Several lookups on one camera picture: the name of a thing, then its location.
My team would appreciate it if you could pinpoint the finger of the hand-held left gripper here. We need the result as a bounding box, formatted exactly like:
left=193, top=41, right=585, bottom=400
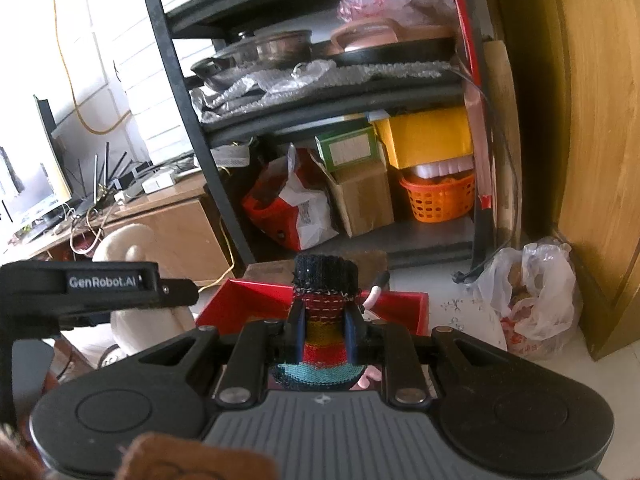
left=160, top=280, right=199, bottom=311

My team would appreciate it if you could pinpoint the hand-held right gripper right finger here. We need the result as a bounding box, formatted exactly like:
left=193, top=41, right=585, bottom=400
left=345, top=305, right=511, bottom=406

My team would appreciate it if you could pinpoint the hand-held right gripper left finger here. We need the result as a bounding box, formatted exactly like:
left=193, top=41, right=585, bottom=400
left=135, top=302, right=306, bottom=406

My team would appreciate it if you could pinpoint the striped knitted sock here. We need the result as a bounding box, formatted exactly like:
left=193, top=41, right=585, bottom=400
left=270, top=254, right=368, bottom=392

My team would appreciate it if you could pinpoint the red cardboard box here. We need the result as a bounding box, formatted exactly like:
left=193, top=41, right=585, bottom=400
left=195, top=278, right=430, bottom=341

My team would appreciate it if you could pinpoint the pink cloth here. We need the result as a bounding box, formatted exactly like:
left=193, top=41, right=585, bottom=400
left=356, top=364, right=383, bottom=392

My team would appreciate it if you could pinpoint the cream plush toy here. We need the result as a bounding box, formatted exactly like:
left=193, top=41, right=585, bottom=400
left=92, top=223, right=196, bottom=361

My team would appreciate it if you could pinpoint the wooden television stand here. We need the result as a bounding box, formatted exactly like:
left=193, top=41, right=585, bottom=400
left=0, top=175, right=236, bottom=291

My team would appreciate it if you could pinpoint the television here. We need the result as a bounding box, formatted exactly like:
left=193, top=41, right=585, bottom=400
left=0, top=95, right=73, bottom=226

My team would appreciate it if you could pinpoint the white power adapter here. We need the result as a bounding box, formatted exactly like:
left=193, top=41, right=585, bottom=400
left=141, top=172, right=176, bottom=195

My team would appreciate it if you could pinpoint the red and white bag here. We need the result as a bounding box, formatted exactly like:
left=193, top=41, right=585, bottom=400
left=241, top=142, right=341, bottom=252

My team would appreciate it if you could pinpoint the black router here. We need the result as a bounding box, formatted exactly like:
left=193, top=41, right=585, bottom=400
left=70, top=141, right=133, bottom=206

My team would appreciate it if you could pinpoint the brown cardboard box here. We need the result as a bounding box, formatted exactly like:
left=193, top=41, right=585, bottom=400
left=310, top=150, right=396, bottom=238

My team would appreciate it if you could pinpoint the white power strip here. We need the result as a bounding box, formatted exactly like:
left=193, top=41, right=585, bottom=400
left=212, top=145, right=251, bottom=168

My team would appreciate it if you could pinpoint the orange plastic basket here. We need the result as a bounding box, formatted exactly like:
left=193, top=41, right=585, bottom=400
left=399, top=170, right=476, bottom=223

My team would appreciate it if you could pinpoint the brown fuzzy cloth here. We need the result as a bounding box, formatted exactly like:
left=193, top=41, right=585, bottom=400
left=120, top=434, right=278, bottom=480

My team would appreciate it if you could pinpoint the green box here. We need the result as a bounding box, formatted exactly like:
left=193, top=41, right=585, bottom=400
left=315, top=126, right=378, bottom=173

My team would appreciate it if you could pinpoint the white plastic bag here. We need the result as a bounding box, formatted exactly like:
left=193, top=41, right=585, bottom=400
left=472, top=237, right=583, bottom=358

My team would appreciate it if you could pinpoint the yellow box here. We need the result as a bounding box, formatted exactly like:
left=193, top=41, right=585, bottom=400
left=375, top=106, right=475, bottom=170

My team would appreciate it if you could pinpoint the black metal shelf rack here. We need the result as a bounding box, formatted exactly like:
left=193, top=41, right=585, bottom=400
left=135, top=0, right=501, bottom=273

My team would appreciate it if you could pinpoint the bubble wrap sheet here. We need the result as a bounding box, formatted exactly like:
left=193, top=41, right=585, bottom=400
left=190, top=59, right=453, bottom=123

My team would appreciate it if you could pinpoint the steel pot with lid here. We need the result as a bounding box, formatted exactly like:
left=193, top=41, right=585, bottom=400
left=190, top=30, right=313, bottom=88

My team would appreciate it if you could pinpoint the black frying pan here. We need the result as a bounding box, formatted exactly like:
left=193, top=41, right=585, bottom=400
left=325, top=35, right=457, bottom=68

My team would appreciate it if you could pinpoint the brown clay pot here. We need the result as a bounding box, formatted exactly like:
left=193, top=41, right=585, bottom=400
left=330, top=19, right=401, bottom=53

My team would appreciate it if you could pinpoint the wooden cabinet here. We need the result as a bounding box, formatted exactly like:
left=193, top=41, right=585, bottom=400
left=492, top=0, right=640, bottom=361

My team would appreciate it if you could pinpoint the red flat board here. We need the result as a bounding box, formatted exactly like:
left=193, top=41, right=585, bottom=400
left=440, top=0, right=496, bottom=208

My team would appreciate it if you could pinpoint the yellow cable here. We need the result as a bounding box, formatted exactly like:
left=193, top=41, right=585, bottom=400
left=50, top=0, right=133, bottom=136

